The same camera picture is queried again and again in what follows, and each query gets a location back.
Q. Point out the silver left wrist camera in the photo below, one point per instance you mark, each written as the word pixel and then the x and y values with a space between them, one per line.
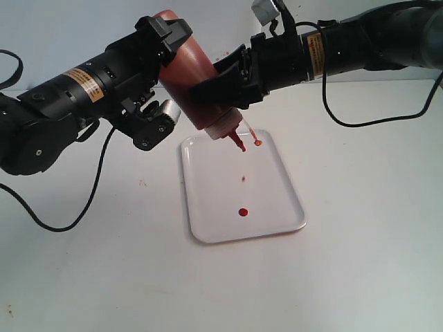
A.
pixel 158 121

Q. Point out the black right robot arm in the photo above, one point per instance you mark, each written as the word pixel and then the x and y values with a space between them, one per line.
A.
pixel 387 38

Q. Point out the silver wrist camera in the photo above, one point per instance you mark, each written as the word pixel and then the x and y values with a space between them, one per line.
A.
pixel 158 121
pixel 265 11

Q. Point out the white rectangular tray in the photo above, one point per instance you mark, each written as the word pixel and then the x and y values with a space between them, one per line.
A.
pixel 219 179

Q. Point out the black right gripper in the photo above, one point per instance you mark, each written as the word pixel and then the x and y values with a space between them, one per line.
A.
pixel 249 73

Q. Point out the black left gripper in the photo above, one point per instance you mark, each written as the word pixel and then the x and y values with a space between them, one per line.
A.
pixel 136 61

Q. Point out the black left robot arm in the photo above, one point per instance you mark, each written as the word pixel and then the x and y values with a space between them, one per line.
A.
pixel 39 124

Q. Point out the red sauce blob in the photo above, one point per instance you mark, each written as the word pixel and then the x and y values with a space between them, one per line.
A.
pixel 243 212

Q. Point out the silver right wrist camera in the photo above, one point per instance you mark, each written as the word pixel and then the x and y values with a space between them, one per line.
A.
pixel 265 11

